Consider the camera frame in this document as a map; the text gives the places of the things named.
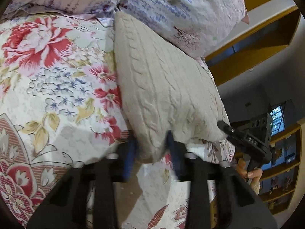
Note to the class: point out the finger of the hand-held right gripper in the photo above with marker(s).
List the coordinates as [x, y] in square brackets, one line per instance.
[227, 128]

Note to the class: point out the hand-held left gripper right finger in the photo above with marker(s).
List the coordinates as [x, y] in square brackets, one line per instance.
[174, 155]

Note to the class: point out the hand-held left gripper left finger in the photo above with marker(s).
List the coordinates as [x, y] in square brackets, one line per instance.
[129, 157]

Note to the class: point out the person's right hand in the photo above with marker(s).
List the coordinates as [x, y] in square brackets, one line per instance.
[253, 176]

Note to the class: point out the barred window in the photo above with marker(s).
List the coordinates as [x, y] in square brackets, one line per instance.
[277, 118]

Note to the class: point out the wooden shelf unit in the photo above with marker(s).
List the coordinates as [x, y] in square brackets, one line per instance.
[283, 171]

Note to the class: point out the floral bed sheet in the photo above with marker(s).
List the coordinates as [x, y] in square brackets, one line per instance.
[59, 88]

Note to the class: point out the wooden framed window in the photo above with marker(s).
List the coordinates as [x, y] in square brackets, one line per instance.
[262, 35]

